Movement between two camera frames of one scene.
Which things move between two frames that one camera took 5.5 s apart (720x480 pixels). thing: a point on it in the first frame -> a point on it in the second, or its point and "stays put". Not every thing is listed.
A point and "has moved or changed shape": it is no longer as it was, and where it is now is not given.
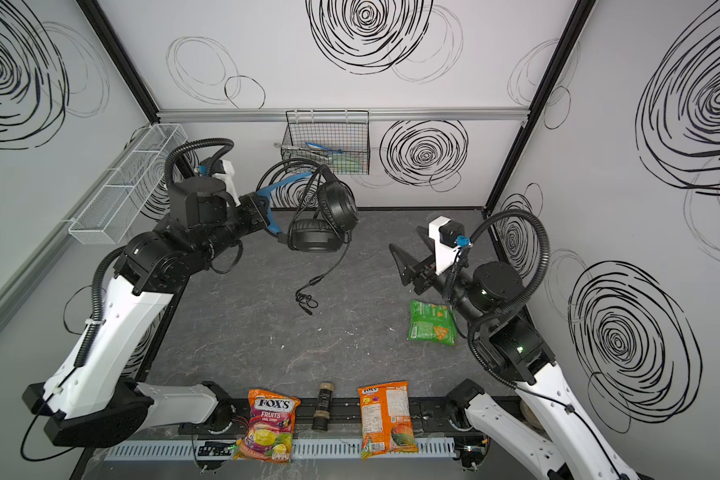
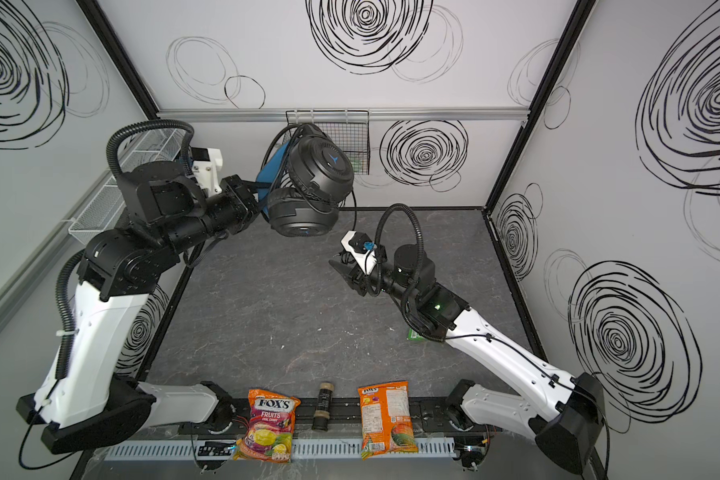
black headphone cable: (319, 279) -> (300, 126)
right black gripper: (425, 273) -> (353, 276)
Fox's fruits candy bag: (269, 431) stays put
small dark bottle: (322, 412) stays put
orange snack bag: (386, 425) stays put
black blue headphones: (338, 214) has moved or changed shape
